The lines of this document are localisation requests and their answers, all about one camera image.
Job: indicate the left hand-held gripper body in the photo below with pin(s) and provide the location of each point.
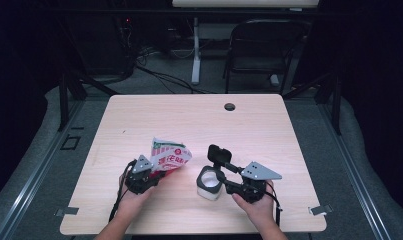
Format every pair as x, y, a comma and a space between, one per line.
140, 176

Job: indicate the black cabinet with red light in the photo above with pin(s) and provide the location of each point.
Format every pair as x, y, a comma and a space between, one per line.
99, 43

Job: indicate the person's right hand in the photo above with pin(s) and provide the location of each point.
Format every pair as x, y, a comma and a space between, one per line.
262, 210

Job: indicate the pink and white plastic bag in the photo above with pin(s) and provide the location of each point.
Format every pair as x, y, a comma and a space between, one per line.
169, 156

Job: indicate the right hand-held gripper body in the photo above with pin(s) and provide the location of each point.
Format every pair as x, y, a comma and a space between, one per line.
255, 185

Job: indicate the white background desk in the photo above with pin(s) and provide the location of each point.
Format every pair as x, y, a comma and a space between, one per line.
196, 60

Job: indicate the grey table corner bracket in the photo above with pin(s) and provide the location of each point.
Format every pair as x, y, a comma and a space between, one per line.
67, 211
320, 210

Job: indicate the black folding chair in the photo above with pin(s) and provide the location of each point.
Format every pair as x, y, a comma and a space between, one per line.
262, 43

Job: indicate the person's left hand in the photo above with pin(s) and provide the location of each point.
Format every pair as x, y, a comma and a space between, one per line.
132, 203

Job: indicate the metal floor rail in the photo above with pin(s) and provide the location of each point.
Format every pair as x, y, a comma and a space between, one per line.
355, 186
29, 183

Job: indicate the small white block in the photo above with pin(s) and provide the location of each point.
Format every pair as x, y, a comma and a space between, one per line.
274, 80

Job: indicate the black metal frame stand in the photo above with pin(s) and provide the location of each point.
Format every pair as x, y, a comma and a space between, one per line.
64, 100
336, 106

